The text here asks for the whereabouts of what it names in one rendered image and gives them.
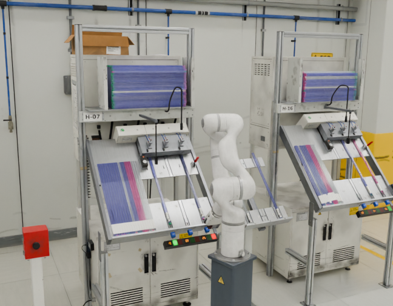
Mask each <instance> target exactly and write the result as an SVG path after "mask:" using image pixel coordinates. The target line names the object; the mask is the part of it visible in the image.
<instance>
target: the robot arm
mask: <svg viewBox="0 0 393 306"><path fill-rule="evenodd" d="M201 126H202V128H203V130H204V132H205V133H206V134H207V135H208V136H209V137H210V154H211V162H212V174H213V181H212V183H211V185H210V193H211V195H212V197H213V199H214V200H215V203H214V205H213V207H212V210H210V211H209V213H208V214H207V215H206V217H205V218H204V219H205V221H204V224H206V225H207V227H208V229H211V227H212V226H213V225H217V224H221V248H219V249H217V250H216V251H215V252H214V256H215V257H216V258H217V259H218V260H220V261H223V262H228V263H240V262H245V261H247V260H249V259H250V252H248V250H245V249H244V227H245V213H244V210H243V209H241V208H242V206H243V200H247V199H251V198H252V197H253V196H254V195H255V193H256V184H255V182H254V180H253V178H252V177H251V176H250V174H249V173H248V172H247V171H246V169H245V168H244V167H243V165H242V164H241V162H240V159H239V157H238V151H237V144H236V140H237V137H238V136H239V134H240V133H241V131H242V130H243V126H244V122H243V119H242V118H241V117H240V116H239V115H238V114H207V115H205V116H204V117H203V118H202V120H201ZM224 132H226V133H227V135H226V136H225V134H224ZM228 171H230V172H231V173H232V174H233V175H234V176H235V177H230V176H229V175H228Z"/></svg>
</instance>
